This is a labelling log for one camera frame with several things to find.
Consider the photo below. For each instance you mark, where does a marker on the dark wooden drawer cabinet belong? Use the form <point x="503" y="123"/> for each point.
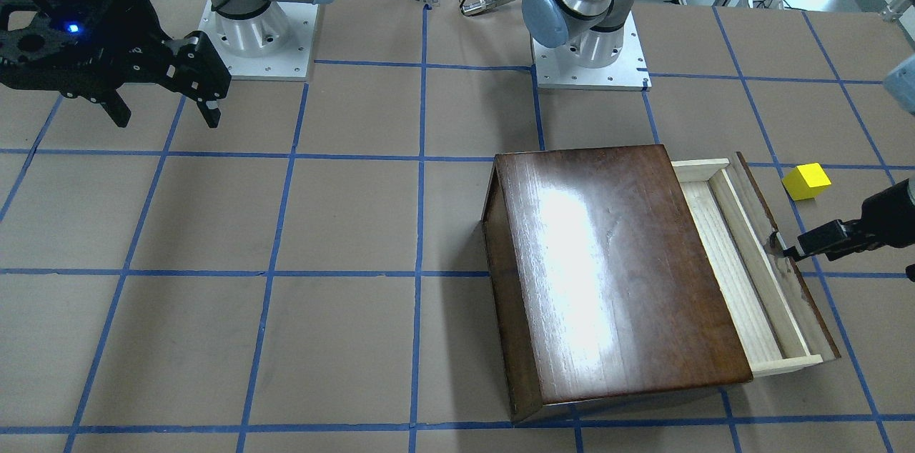
<point x="604" y="292"/>

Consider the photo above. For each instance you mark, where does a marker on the white drawer handle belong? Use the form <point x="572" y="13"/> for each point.
<point x="776" y="246"/>

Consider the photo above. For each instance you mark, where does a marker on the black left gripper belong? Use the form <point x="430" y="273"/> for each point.
<point x="886" y="220"/>

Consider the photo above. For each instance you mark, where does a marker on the yellow cube block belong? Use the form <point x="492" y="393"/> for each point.
<point x="806" y="181"/>

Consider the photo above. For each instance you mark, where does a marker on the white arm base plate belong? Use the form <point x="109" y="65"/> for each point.
<point x="612" y="61"/>
<point x="278" y="45"/>

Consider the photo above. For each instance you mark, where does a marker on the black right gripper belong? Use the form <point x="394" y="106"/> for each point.
<point x="131" y="15"/>

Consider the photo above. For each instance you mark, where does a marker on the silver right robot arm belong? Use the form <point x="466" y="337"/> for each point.
<point x="89" y="48"/>

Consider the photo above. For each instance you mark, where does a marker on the light wood drawer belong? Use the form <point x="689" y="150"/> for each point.
<point x="780" y="326"/>

